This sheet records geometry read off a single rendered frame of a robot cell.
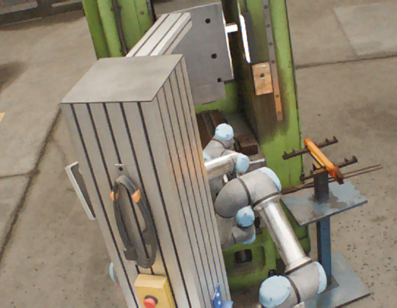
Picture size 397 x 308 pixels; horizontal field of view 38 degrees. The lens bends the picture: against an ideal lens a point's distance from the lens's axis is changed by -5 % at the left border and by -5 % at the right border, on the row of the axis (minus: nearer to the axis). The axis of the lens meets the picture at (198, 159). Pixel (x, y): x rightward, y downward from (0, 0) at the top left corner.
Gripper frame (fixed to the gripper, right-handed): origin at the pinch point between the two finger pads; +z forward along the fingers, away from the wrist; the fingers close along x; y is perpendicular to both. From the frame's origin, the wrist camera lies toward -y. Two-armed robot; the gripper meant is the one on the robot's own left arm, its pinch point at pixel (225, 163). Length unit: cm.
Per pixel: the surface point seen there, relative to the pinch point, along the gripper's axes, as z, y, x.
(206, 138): 16.4, -25.0, -4.3
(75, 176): -14, -4, -70
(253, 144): 10.6, -11.9, 17.4
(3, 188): 181, -115, -171
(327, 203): 25, 24, 48
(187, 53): -39, -40, -7
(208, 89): -21.3, -29.7, -0.1
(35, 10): 397, -528, -176
